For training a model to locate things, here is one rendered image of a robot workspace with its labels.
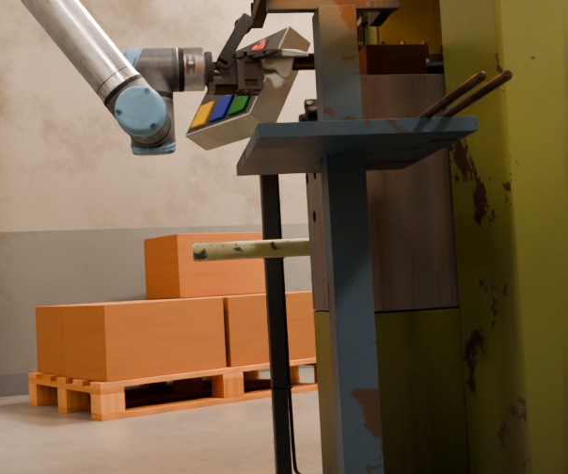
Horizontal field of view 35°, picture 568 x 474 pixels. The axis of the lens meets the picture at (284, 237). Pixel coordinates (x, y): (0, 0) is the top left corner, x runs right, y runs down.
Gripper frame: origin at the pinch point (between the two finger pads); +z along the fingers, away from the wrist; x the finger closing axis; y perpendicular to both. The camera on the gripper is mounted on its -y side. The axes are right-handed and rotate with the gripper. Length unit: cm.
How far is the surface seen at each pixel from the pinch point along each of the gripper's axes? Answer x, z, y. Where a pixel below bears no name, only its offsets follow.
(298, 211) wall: -369, 69, 3
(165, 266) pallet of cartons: -286, -19, 35
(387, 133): 68, -2, 28
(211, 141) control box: -63, -13, 7
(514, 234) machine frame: 48, 24, 41
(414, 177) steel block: 21.4, 16.3, 28.6
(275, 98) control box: -40.6, 1.3, -0.1
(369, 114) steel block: 21.4, 8.2, 16.4
